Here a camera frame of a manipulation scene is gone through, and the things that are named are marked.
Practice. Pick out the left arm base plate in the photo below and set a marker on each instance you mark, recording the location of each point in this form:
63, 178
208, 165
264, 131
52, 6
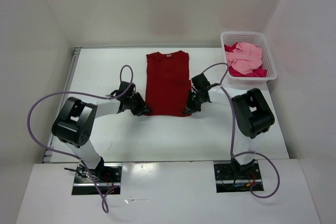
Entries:
109, 182

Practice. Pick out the white plastic basket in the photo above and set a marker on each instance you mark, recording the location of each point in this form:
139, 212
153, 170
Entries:
248, 56

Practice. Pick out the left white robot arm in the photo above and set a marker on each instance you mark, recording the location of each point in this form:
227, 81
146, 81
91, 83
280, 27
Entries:
74, 123

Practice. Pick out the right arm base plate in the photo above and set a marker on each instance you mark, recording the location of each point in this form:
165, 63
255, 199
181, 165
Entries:
231, 179

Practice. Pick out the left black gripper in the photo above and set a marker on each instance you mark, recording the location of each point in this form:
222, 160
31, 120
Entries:
142, 105

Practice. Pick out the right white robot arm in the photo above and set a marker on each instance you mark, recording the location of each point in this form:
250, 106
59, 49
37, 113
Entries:
251, 115

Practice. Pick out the dark red t-shirt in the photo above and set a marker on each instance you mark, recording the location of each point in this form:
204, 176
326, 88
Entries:
167, 83

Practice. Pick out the pink t-shirt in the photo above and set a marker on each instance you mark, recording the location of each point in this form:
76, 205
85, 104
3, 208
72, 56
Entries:
244, 56

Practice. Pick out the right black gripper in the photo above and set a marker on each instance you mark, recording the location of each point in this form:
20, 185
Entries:
190, 107

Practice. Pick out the magenta t-shirt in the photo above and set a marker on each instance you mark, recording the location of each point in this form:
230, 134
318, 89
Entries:
260, 73

